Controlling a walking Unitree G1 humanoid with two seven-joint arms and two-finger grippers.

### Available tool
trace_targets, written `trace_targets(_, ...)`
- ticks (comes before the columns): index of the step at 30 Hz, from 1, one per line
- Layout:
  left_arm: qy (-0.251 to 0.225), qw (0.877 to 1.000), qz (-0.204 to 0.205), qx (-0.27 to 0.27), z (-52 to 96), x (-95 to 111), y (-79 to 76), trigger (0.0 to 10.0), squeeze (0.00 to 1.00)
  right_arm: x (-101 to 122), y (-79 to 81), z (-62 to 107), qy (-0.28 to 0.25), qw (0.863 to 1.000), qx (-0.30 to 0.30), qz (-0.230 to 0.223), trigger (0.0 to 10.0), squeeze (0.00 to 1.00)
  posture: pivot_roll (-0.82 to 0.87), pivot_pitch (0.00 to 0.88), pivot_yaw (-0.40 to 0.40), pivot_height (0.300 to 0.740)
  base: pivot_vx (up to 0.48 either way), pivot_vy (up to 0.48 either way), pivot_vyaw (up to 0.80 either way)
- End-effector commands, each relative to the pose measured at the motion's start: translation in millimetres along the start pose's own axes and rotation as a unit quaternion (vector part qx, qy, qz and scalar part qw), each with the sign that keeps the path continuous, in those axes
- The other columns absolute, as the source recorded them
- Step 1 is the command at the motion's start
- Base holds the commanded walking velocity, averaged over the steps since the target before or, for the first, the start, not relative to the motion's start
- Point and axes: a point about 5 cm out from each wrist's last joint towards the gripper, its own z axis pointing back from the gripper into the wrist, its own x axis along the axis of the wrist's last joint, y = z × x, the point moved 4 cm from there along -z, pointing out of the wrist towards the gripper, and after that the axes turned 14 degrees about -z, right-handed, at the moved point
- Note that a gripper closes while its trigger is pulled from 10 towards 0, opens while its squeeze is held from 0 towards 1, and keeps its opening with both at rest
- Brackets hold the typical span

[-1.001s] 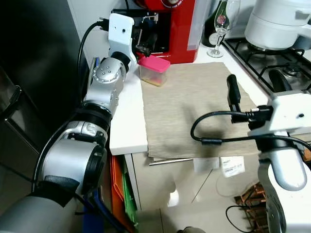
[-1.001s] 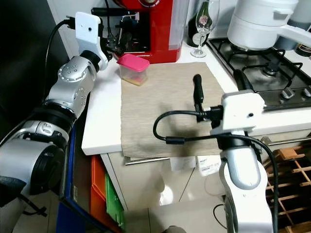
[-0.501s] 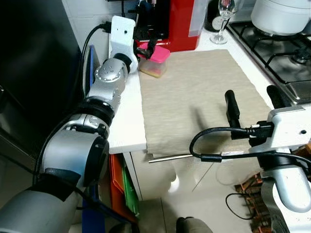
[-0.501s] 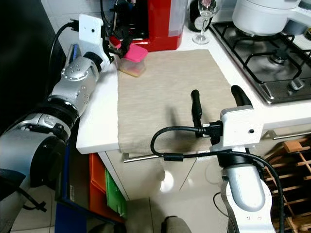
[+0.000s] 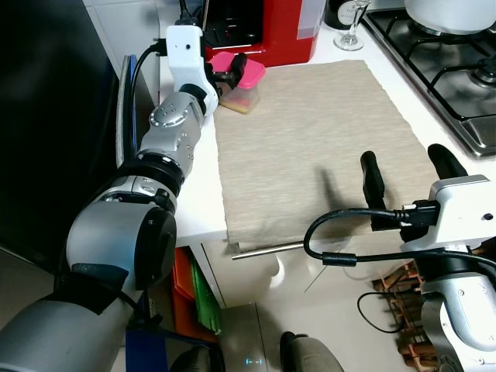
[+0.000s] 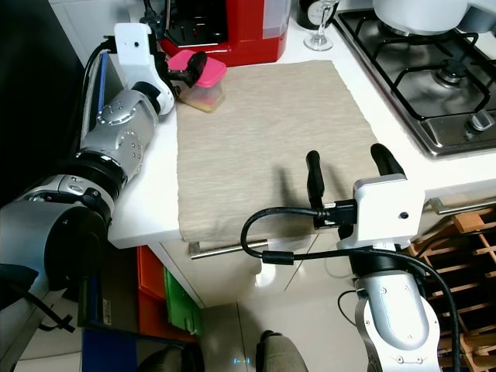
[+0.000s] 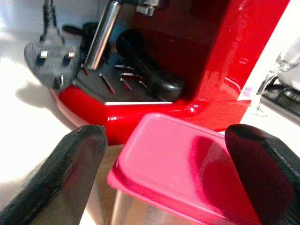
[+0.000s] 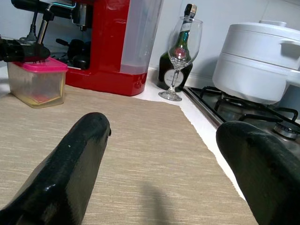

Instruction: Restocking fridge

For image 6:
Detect white cooking pot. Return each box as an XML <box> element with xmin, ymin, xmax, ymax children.
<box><xmin>372</xmin><ymin>0</ymin><xmax>470</xmax><ymax>36</ymax></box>

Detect red plastic board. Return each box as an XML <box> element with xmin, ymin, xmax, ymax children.
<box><xmin>136</xmin><ymin>246</ymin><xmax>170</xmax><ymax>342</ymax></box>

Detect robot right leg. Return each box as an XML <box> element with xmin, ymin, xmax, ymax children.
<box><xmin>256</xmin><ymin>332</ymin><xmax>307</xmax><ymax>372</ymax></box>

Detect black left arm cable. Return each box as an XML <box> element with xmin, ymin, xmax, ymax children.
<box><xmin>84</xmin><ymin>37</ymin><xmax>119</xmax><ymax>105</ymax></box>

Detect robot left leg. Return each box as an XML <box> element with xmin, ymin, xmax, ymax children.
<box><xmin>136</xmin><ymin>345</ymin><xmax>191</xmax><ymax>372</ymax></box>

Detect steel cabinet handle rail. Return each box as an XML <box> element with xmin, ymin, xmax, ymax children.
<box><xmin>430</xmin><ymin>198</ymin><xmax>496</xmax><ymax>215</ymax></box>
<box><xmin>188</xmin><ymin>239</ymin><xmax>268</xmax><ymax>260</ymax></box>

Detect black floor cable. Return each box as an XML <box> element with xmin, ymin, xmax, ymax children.
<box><xmin>337</xmin><ymin>288</ymin><xmax>365</xmax><ymax>326</ymax></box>

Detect dark steel fridge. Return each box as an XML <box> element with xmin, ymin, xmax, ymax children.
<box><xmin>0</xmin><ymin>0</ymin><xmax>94</xmax><ymax>202</ymax></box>

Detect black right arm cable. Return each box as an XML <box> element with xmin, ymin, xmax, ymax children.
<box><xmin>240</xmin><ymin>200</ymin><xmax>466</xmax><ymax>372</ymax></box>

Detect robot leg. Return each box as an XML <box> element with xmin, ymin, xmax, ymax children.
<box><xmin>256</xmin><ymin>332</ymin><xmax>307</xmax><ymax>372</ymax></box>
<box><xmin>136</xmin><ymin>345</ymin><xmax>191</xmax><ymax>372</ymax></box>

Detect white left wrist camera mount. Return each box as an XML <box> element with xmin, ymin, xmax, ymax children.
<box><xmin>114</xmin><ymin>22</ymin><xmax>175</xmax><ymax>117</ymax></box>

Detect beige cloth mat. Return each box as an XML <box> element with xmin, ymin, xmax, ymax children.
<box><xmin>177</xmin><ymin>60</ymin><xmax>404</xmax><ymax>245</ymax></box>

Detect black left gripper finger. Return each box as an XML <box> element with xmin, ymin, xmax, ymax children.
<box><xmin>172</xmin><ymin>53</ymin><xmax>208</xmax><ymax>88</ymax></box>

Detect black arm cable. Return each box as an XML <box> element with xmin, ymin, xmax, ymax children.
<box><xmin>84</xmin><ymin>37</ymin><xmax>119</xmax><ymax>105</ymax></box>
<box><xmin>240</xmin><ymin>200</ymin><xmax>466</xmax><ymax>372</ymax></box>

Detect grey board with blue edge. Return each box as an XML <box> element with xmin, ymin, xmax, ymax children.
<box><xmin>81</xmin><ymin>50</ymin><xmax>117</xmax><ymax>156</ymax></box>

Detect clear wine glass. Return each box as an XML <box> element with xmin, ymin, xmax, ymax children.
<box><xmin>304</xmin><ymin>0</ymin><xmax>338</xmax><ymax>52</ymax></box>

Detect green plastic board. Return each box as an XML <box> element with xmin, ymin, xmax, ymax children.
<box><xmin>164</xmin><ymin>267</ymin><xmax>202</xmax><ymax>336</ymax></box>

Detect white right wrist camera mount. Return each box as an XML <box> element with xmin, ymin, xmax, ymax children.
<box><xmin>349</xmin><ymin>174</ymin><xmax>427</xmax><ymax>272</ymax></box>

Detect red coffee machine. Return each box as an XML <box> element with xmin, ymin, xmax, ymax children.
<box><xmin>143</xmin><ymin>0</ymin><xmax>288</xmax><ymax>67</ymax></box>

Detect white kitchen cabinet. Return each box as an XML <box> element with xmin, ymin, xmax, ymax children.
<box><xmin>147</xmin><ymin>236</ymin><xmax>361</xmax><ymax>311</ymax></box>

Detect pink-lidded food container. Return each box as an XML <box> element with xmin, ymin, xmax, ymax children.
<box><xmin>168</xmin><ymin>50</ymin><xmax>228</xmax><ymax>114</ymax></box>

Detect steel gas hob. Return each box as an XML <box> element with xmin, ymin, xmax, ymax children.
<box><xmin>332</xmin><ymin>8</ymin><xmax>496</xmax><ymax>160</ymax></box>

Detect wooden slat rack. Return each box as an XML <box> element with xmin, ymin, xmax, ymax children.
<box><xmin>407</xmin><ymin>208</ymin><xmax>496</xmax><ymax>372</ymax></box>

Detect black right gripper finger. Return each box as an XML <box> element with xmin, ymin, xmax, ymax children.
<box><xmin>370</xmin><ymin>143</ymin><xmax>406</xmax><ymax>178</ymax></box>
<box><xmin>306</xmin><ymin>150</ymin><xmax>327</xmax><ymax>231</ymax></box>

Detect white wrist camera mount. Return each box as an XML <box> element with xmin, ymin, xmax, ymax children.
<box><xmin>349</xmin><ymin>174</ymin><xmax>427</xmax><ymax>272</ymax></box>
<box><xmin>114</xmin><ymin>22</ymin><xmax>175</xmax><ymax>117</ymax></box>

